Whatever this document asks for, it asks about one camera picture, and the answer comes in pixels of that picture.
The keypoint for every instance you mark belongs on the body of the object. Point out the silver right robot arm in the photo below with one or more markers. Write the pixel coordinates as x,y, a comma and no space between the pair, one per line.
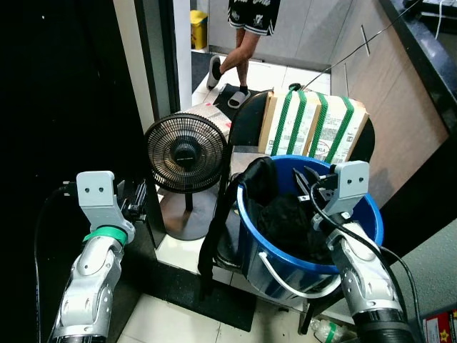
360,275

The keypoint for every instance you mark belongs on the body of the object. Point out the black clothes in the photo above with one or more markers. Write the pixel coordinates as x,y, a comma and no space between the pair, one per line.
282,221

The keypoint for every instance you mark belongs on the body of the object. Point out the black round fan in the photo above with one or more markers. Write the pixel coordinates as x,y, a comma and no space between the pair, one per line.
187,151

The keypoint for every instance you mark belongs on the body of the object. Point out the black chair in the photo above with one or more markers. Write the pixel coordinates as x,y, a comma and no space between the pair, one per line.
246,121

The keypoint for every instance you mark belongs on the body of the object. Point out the blue plastic bucket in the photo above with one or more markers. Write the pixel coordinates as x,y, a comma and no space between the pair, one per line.
285,275

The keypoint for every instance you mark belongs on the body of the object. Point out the plain cardboard box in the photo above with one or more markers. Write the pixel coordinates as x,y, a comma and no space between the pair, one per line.
214,114

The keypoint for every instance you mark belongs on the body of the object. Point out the wooden cabinet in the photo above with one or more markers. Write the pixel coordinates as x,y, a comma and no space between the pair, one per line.
389,100

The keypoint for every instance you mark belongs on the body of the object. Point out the clear plastic bottle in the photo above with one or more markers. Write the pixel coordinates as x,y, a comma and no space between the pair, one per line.
330,331

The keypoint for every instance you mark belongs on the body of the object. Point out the person in black shorts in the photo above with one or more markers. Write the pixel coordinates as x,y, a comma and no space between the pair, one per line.
246,50

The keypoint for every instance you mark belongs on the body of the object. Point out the red label grey appliance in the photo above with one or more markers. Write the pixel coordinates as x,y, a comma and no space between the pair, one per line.
441,326

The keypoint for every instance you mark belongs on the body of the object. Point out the yellow bin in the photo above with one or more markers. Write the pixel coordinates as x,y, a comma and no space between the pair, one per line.
198,30

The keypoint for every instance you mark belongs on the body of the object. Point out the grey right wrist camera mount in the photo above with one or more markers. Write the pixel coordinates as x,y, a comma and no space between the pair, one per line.
350,184

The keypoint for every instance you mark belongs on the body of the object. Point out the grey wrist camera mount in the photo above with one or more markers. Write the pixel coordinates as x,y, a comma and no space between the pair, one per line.
98,193
350,184

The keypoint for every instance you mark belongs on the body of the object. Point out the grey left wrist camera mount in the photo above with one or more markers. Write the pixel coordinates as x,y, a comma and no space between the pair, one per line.
98,193

